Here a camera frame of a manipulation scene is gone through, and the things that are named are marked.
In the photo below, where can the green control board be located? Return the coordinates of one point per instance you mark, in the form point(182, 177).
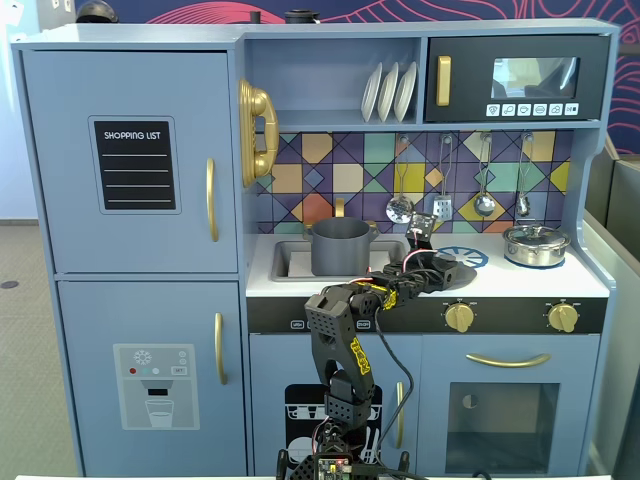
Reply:
point(332, 467)

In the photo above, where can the black microwave door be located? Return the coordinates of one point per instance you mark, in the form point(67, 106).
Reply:
point(470, 80)

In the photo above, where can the grey water dispenser panel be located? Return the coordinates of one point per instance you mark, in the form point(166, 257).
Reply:
point(156, 390)

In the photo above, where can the grey sink basin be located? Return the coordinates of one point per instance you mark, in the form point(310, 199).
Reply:
point(295, 262)

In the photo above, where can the black shopping list board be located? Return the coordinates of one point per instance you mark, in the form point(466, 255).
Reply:
point(134, 165)

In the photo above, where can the black dome object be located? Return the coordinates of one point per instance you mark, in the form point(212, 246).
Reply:
point(97, 12)

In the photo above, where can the stainless steel pot lid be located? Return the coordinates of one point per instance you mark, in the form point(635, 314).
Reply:
point(536, 234)

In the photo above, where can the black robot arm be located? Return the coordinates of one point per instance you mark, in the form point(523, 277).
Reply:
point(335, 340)

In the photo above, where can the gold faucet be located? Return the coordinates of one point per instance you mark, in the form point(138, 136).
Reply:
point(340, 207)

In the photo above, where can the blue toy kitchen body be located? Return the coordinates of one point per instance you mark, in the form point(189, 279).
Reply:
point(150, 300)

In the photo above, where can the blue dishwasher door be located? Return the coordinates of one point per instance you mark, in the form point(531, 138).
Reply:
point(270, 400)

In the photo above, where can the small black cylinder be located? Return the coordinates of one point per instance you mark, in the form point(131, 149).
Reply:
point(254, 17)

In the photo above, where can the gold toy telephone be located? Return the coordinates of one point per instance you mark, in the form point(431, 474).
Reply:
point(257, 130)

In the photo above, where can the round floor outlet cover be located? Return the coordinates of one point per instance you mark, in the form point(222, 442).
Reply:
point(9, 285)

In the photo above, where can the blue fridge door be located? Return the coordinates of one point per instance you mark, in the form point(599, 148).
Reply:
point(60, 200)

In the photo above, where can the blue oven door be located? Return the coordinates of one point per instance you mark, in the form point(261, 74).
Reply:
point(435, 360)

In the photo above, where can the black round container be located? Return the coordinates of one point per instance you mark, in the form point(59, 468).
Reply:
point(301, 17)

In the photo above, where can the black control panel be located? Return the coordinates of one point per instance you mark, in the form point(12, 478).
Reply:
point(510, 315)

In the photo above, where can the white plate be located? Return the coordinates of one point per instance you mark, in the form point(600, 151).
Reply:
point(371, 92)
point(405, 92)
point(387, 92)

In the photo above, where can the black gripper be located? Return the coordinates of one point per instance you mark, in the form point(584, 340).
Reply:
point(446, 270)

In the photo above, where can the metal slotted spatula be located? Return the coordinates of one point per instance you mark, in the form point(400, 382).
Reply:
point(442, 207)

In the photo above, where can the blue freezer door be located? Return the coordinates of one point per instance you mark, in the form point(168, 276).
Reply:
point(90, 320)

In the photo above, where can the metal spoon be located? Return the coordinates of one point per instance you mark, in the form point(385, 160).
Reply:
point(523, 202)

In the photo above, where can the metal skimmer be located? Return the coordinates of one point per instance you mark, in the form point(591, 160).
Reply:
point(399, 210)

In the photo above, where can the metal ladle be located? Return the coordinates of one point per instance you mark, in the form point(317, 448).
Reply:
point(484, 205)

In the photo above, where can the gold stove knob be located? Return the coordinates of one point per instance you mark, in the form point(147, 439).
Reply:
point(563, 317)
point(460, 316)

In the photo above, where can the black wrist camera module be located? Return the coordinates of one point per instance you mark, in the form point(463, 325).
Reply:
point(421, 229)

